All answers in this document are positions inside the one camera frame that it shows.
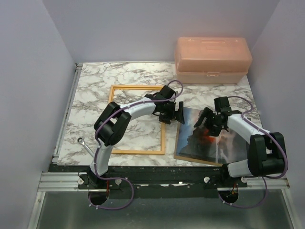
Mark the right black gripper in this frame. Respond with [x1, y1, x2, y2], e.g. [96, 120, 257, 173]
[194, 107, 223, 137]

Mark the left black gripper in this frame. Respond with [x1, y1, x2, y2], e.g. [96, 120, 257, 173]
[160, 102, 184, 125]

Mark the orange wooden picture frame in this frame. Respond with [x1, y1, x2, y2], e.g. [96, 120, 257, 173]
[108, 84, 165, 155]

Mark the silver ratchet wrench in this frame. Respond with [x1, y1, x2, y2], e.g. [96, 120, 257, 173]
[77, 137, 95, 157]

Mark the aluminium extrusion rail front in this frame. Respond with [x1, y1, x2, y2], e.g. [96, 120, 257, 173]
[38, 172, 290, 192]

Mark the aluminium extrusion rail left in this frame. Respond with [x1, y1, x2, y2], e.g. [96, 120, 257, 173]
[51, 63, 83, 164]

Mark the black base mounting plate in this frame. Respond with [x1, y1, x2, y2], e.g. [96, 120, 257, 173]
[78, 164, 248, 198]

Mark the pink translucent plastic box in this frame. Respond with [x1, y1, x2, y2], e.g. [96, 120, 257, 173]
[175, 37, 253, 84]

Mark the brown cardboard backing board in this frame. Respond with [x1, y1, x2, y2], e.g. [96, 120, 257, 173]
[174, 124, 228, 166]

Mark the sunset landscape photo print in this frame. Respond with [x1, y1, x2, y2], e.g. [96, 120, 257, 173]
[174, 108, 248, 166]

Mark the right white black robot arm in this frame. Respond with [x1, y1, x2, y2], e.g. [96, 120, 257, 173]
[194, 96, 288, 187]

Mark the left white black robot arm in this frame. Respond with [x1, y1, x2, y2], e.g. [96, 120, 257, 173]
[89, 85, 184, 188]

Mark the aluminium extrusion rail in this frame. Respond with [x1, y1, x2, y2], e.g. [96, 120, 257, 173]
[51, 63, 83, 164]
[38, 172, 290, 192]

